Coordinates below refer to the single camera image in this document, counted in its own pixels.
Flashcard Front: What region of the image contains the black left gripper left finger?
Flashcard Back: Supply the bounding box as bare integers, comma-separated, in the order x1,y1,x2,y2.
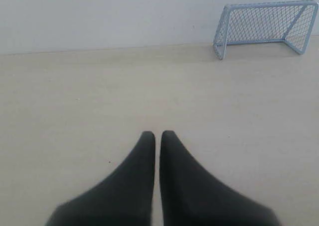
46,131,156,226

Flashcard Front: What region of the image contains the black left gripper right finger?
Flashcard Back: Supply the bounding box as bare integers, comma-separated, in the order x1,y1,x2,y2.
159,130,280,226

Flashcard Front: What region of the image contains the small white mesh goal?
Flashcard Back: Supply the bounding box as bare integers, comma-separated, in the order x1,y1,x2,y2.
212,0,319,60

